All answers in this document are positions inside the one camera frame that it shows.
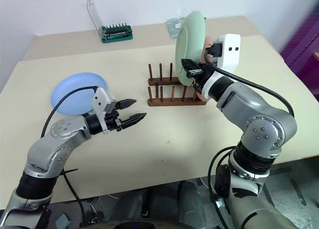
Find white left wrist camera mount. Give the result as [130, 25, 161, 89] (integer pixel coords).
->
[91, 87, 112, 135]

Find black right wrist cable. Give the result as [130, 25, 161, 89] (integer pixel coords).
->
[204, 49, 296, 118]

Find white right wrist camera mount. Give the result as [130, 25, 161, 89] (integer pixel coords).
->
[199, 33, 242, 98]

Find wooden dish rack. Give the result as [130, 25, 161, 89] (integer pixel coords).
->
[147, 62, 208, 107]

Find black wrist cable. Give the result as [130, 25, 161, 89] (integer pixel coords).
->
[204, 49, 296, 118]
[40, 85, 99, 138]

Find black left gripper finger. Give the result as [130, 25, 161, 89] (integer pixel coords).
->
[120, 112, 147, 129]
[115, 98, 138, 111]

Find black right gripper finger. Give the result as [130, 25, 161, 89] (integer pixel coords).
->
[181, 58, 201, 70]
[186, 68, 203, 79]

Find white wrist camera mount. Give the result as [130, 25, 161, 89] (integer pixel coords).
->
[91, 87, 112, 135]
[199, 33, 242, 98]

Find pink plate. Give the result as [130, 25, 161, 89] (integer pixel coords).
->
[193, 36, 215, 102]

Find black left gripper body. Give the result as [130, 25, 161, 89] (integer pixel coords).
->
[104, 99, 124, 133]

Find purple ribbed object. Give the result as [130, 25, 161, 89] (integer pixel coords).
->
[281, 11, 319, 100]

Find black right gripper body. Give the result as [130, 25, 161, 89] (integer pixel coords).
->
[192, 61, 215, 90]

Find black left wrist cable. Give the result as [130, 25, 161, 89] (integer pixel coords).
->
[40, 85, 99, 138]

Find blue plate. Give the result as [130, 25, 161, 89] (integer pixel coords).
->
[50, 72, 110, 116]

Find black shoulder cable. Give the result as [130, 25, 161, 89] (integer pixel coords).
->
[59, 168, 87, 229]
[207, 146, 240, 210]

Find clear plastic bag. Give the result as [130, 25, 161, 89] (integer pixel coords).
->
[166, 16, 186, 38]

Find black right shoulder cable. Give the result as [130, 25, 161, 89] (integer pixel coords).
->
[207, 146, 240, 210]

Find green screwdriver bit set case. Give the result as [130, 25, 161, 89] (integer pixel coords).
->
[86, 0, 134, 44]

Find green plate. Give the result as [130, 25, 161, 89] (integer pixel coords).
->
[174, 11, 207, 87]

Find dark grey rounded shape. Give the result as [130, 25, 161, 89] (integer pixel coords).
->
[109, 188, 152, 225]
[178, 181, 209, 223]

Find black left shoulder cable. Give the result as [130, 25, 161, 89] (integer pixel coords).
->
[59, 168, 87, 229]

